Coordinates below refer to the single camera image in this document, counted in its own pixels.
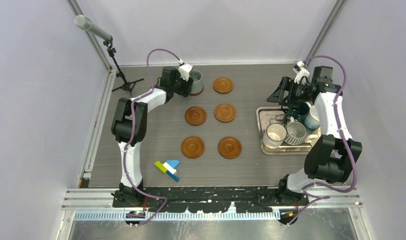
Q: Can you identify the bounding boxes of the purple cable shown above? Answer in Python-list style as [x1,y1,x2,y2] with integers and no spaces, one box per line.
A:
[287,54,359,227]
[122,48,184,227]

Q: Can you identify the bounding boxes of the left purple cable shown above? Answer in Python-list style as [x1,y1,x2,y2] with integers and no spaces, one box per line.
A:
[122,48,184,227]

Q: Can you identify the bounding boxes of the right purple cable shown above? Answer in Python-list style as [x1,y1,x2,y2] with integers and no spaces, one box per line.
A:
[287,54,359,227]

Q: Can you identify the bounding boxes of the ribbed clear glass cup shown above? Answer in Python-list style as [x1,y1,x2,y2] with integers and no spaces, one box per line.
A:
[262,123,287,149]

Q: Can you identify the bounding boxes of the metal tray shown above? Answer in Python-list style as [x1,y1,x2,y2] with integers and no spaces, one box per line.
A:
[256,106,312,156]

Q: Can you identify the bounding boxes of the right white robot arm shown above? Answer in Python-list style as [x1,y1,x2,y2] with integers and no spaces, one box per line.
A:
[267,64,363,205]

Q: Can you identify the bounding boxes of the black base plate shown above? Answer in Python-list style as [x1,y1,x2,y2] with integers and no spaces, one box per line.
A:
[111,186,309,214]

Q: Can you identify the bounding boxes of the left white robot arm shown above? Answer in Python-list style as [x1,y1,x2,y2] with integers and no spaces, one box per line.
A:
[111,63,194,207]

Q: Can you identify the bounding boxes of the ribbed grey cup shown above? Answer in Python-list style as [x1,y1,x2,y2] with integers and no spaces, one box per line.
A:
[284,116,307,146]

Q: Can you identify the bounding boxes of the wooden coaster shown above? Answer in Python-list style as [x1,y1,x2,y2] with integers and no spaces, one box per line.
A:
[189,87,204,96]
[181,136,205,159]
[214,103,237,123]
[212,77,234,94]
[184,106,207,126]
[217,136,242,159]

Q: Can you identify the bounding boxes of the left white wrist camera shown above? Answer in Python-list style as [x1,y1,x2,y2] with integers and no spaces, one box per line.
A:
[178,59,193,81]

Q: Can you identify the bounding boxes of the white mug blue outside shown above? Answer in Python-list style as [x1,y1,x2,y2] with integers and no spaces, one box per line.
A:
[304,106,320,130]

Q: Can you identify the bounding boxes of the cream mug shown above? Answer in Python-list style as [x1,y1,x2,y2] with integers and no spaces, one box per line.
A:
[304,127,322,147]

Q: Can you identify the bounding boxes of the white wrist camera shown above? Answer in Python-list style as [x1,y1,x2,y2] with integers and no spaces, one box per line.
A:
[293,60,310,85]
[178,59,193,81]

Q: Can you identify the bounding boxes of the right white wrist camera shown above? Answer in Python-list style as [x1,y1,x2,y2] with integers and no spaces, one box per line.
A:
[293,60,310,85]

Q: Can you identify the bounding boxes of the grey microphone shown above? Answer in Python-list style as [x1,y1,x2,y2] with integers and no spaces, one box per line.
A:
[74,14,113,41]

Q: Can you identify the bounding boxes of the aluminium frame rail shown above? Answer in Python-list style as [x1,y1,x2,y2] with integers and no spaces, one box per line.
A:
[61,186,363,223]

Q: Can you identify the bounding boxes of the black microphone tripod stand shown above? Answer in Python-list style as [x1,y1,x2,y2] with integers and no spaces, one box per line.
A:
[103,39,144,97]

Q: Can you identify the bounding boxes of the coloured toy brick stack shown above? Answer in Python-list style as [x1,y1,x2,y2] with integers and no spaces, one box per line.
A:
[154,159,180,183]

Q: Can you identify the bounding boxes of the dark teal mug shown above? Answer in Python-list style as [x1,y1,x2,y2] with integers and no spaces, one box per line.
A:
[281,101,312,123]

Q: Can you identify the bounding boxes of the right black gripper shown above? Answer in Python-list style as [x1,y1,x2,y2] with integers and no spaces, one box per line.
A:
[266,76,312,108]

